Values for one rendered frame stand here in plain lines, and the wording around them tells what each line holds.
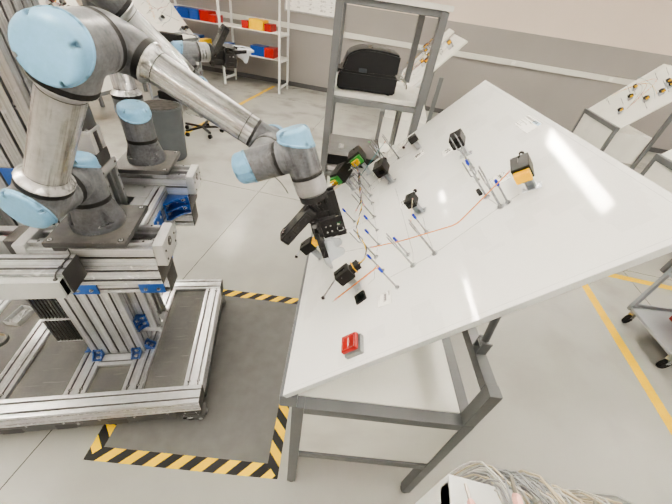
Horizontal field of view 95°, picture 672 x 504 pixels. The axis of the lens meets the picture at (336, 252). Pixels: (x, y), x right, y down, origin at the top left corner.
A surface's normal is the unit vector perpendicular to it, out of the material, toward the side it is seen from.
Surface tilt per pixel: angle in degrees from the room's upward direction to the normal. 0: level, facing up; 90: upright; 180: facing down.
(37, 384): 0
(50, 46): 83
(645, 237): 47
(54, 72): 83
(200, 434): 0
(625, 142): 90
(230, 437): 0
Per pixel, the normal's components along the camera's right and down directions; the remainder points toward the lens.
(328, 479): 0.12, -0.77
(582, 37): -0.20, 0.60
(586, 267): -0.64, -0.62
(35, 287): 0.15, 0.64
